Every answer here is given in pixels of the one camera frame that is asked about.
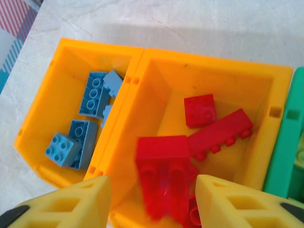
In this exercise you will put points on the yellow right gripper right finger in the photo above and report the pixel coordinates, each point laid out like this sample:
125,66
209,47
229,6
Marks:
213,202

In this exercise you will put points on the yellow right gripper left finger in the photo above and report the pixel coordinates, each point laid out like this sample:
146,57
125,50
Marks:
95,190

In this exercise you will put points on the red two-by-four lego brick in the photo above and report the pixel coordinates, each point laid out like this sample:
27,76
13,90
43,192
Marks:
194,211
223,128
161,152

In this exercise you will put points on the blue two-by-two lego brick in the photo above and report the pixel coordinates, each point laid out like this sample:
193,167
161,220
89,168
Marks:
60,148

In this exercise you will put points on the small red lego brick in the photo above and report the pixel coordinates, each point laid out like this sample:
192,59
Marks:
199,111

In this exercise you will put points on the blue two-by-four lego brick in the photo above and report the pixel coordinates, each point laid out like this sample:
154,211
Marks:
93,97

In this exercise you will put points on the blue curved lego brick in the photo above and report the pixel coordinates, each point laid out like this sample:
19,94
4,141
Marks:
112,82

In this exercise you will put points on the green plastic bin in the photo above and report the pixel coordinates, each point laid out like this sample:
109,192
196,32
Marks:
280,154

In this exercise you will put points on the orange plastic bin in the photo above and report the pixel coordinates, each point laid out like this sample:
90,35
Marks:
237,83
59,95

